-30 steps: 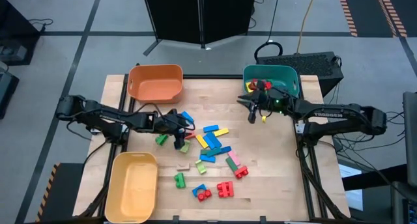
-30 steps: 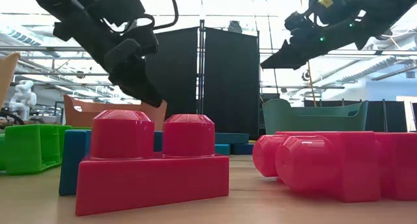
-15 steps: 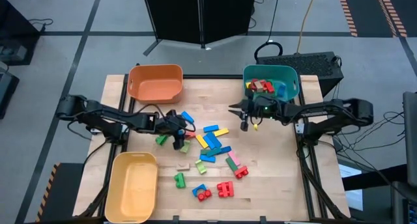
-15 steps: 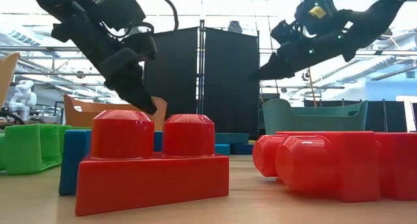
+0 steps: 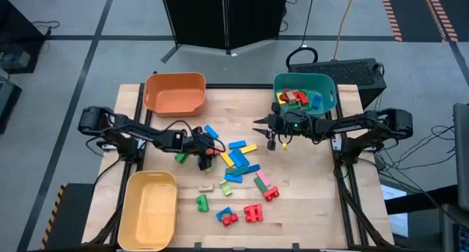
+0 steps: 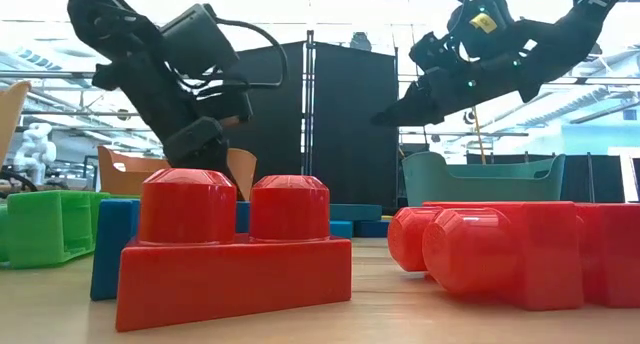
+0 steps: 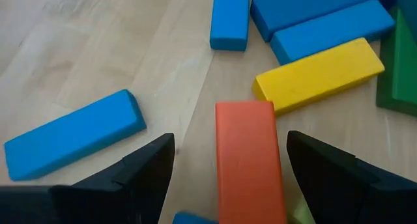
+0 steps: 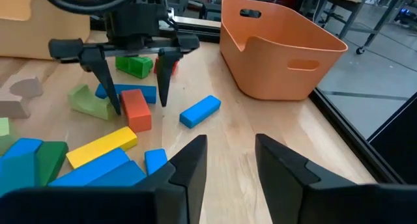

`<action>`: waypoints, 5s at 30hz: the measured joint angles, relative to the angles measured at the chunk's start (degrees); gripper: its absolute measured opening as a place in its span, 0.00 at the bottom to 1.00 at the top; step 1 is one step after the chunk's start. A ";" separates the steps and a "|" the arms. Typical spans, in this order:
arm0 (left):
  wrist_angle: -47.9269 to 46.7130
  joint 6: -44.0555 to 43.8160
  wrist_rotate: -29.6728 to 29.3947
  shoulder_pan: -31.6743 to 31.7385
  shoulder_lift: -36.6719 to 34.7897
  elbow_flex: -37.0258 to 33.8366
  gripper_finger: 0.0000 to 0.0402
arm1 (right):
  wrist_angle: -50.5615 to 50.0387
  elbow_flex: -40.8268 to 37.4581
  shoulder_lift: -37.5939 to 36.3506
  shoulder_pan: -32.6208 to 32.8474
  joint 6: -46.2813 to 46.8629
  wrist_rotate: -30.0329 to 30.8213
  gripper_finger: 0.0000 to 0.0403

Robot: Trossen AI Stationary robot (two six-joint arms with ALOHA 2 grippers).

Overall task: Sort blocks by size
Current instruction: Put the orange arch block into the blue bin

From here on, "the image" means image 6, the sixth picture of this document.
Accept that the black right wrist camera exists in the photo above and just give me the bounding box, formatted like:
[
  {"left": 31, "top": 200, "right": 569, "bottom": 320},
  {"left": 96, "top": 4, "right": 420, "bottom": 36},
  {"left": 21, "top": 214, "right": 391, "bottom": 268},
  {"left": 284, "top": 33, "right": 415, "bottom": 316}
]
[{"left": 447, "top": 0, "right": 517, "bottom": 59}]

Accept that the teal plastic bin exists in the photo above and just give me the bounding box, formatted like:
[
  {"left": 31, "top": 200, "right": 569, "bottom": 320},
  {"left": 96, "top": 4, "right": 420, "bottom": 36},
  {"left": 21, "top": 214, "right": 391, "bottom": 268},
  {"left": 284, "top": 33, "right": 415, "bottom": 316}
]
[{"left": 402, "top": 151, "right": 567, "bottom": 208}]

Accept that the white panel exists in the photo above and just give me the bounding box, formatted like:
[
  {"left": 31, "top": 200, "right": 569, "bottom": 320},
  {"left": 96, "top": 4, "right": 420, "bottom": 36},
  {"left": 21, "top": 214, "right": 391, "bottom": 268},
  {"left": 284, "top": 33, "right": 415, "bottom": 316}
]
[{"left": 618, "top": 153, "right": 640, "bottom": 204}]

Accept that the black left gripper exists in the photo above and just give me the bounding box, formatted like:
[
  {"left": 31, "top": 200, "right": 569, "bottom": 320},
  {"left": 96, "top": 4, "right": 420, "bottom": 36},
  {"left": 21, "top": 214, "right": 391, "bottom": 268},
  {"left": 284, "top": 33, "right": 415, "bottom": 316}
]
[{"left": 92, "top": 48, "right": 254, "bottom": 180}]

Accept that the red two-stud plastic brick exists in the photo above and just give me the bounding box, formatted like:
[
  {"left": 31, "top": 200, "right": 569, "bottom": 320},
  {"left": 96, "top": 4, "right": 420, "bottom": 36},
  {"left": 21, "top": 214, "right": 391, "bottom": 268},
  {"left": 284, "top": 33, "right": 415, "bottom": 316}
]
[
  {"left": 115, "top": 167, "right": 353, "bottom": 332},
  {"left": 387, "top": 201, "right": 585, "bottom": 311},
  {"left": 574, "top": 202, "right": 640, "bottom": 308}
]

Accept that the blue wooden arch block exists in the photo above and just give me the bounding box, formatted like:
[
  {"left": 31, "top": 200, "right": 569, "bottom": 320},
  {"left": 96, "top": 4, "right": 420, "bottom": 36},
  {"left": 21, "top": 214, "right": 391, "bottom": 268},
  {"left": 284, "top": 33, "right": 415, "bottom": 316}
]
[{"left": 90, "top": 198, "right": 251, "bottom": 302}]

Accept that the white robot figure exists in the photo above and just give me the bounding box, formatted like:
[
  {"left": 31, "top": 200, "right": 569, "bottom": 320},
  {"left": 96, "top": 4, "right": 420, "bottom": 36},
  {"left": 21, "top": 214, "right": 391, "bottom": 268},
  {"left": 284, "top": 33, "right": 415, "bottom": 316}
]
[{"left": 13, "top": 122, "right": 58, "bottom": 186}]

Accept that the black folding partition screen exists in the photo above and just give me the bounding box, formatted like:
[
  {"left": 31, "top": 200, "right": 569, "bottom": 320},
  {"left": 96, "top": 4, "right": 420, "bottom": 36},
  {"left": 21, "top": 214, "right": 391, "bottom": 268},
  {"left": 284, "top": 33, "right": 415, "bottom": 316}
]
[{"left": 218, "top": 40, "right": 400, "bottom": 214}]

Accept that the yellow plastic bin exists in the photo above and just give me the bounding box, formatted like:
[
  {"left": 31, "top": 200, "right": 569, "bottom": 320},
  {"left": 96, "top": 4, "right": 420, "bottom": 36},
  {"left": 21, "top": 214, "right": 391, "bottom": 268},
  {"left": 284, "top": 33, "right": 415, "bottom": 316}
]
[{"left": 0, "top": 80, "right": 33, "bottom": 166}]

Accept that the green plastic brick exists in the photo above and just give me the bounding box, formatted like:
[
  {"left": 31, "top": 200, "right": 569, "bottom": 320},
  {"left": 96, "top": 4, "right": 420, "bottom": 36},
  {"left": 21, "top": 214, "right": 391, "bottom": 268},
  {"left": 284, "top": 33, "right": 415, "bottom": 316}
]
[{"left": 0, "top": 190, "right": 112, "bottom": 271}]

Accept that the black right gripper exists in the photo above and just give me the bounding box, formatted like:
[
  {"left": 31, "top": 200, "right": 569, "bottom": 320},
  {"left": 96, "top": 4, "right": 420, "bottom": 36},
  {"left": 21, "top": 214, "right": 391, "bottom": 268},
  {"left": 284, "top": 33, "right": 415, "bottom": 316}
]
[{"left": 370, "top": 31, "right": 527, "bottom": 127}]

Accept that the orange plastic bin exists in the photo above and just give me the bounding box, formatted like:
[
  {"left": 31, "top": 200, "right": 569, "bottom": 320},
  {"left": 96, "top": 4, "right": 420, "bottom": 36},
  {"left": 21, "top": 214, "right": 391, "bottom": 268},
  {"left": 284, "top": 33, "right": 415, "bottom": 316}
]
[{"left": 97, "top": 145, "right": 258, "bottom": 202}]

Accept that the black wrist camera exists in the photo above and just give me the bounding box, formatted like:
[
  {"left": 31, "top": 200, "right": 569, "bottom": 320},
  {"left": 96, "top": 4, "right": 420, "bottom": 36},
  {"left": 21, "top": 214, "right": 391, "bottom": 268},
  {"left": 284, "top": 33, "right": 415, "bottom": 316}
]
[
  {"left": 159, "top": 2, "right": 240, "bottom": 80},
  {"left": 447, "top": 0, "right": 517, "bottom": 59}
]

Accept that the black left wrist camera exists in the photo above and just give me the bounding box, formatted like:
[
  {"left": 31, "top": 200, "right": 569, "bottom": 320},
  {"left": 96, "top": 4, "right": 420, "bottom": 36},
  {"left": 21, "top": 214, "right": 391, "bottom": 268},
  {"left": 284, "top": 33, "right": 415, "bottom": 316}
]
[{"left": 159, "top": 2, "right": 240, "bottom": 80}]

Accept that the grey overhead pipe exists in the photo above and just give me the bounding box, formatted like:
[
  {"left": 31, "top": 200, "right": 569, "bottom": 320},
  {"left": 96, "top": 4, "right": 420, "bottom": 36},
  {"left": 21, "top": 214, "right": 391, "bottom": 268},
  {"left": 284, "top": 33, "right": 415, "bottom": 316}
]
[{"left": 0, "top": 69, "right": 101, "bottom": 81}]

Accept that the teal wooden block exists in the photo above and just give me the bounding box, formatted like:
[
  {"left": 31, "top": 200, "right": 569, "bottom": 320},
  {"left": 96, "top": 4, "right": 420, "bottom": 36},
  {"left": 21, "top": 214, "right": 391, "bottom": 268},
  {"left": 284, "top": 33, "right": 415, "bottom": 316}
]
[{"left": 329, "top": 203, "right": 384, "bottom": 223}]

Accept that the black left camera cable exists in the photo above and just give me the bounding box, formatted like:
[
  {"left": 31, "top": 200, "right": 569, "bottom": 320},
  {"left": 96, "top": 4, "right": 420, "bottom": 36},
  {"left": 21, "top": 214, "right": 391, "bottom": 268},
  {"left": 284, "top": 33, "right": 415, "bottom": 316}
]
[{"left": 212, "top": 16, "right": 290, "bottom": 91}]

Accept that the yellow cable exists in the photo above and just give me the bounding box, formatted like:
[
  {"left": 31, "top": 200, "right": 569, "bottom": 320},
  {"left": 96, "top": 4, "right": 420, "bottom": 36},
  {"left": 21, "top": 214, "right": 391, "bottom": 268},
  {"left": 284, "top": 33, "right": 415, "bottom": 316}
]
[{"left": 469, "top": 103, "right": 488, "bottom": 166}]

